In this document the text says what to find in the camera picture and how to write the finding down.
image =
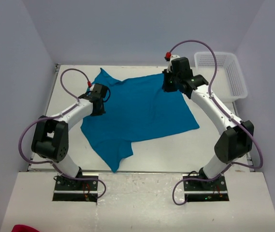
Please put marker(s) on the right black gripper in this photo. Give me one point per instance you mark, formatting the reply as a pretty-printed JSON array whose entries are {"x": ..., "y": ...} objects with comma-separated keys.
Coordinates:
[{"x": 166, "y": 87}]

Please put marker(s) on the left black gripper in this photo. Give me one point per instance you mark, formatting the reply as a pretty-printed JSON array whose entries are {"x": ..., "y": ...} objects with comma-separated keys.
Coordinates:
[{"x": 100, "y": 112}]

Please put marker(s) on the blue t shirt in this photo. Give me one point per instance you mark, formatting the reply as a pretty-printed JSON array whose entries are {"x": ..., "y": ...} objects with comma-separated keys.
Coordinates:
[{"x": 137, "y": 110}]

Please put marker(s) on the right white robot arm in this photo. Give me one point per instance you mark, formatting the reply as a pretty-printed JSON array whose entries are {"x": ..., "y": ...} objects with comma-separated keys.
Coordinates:
[{"x": 234, "y": 141}]

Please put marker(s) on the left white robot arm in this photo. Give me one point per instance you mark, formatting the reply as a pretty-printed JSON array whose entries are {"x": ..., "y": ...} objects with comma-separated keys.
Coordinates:
[{"x": 51, "y": 136}]

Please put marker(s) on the white plastic basket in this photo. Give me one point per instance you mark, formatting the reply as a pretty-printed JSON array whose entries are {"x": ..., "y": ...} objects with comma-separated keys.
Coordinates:
[{"x": 229, "y": 84}]

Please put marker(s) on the red cloth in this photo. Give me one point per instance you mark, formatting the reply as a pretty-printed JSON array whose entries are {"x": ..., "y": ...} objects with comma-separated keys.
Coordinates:
[{"x": 23, "y": 228}]

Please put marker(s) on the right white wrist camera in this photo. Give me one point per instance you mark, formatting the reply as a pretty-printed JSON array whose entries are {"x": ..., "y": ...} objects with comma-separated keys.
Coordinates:
[{"x": 169, "y": 58}]

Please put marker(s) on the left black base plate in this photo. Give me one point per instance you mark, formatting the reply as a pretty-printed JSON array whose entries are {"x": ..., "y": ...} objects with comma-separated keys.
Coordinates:
[{"x": 67, "y": 190}]

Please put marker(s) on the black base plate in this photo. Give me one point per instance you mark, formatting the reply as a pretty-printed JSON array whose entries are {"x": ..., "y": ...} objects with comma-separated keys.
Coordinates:
[
  {"x": 67, "y": 190},
  {"x": 216, "y": 191}
]

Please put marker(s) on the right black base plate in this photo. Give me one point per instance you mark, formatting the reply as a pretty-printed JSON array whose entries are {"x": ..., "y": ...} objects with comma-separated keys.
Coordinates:
[{"x": 216, "y": 191}]

